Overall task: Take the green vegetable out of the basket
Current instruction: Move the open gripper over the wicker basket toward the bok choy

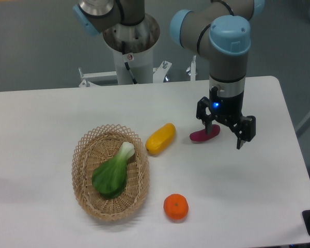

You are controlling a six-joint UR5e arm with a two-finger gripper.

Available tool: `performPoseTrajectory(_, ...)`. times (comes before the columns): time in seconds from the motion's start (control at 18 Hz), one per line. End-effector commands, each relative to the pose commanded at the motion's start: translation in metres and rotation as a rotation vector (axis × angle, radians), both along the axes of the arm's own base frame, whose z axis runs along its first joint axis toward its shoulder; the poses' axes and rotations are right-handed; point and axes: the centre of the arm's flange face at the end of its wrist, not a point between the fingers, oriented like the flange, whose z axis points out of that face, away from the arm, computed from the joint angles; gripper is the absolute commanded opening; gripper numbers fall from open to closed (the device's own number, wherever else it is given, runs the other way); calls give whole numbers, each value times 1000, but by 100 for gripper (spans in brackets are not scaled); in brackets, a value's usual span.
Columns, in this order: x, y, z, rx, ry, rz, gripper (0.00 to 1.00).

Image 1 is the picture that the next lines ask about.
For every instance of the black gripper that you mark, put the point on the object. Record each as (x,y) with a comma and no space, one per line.
(227,111)

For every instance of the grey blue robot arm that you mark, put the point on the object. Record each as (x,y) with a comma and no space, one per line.
(220,33)

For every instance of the woven wicker basket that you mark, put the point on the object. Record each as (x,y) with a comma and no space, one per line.
(96,147)

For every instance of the green bok choy vegetable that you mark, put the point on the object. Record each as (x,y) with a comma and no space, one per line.
(110,178)

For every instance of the purple sweet potato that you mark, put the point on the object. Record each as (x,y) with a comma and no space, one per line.
(202,136)

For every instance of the yellow mango fruit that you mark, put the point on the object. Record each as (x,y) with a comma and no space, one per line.
(161,139)

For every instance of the orange tangerine fruit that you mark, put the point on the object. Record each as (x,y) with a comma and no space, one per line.
(176,207)

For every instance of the white metal base frame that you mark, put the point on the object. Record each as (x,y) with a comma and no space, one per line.
(159,75)

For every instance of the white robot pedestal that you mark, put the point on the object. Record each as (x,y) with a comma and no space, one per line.
(133,60)

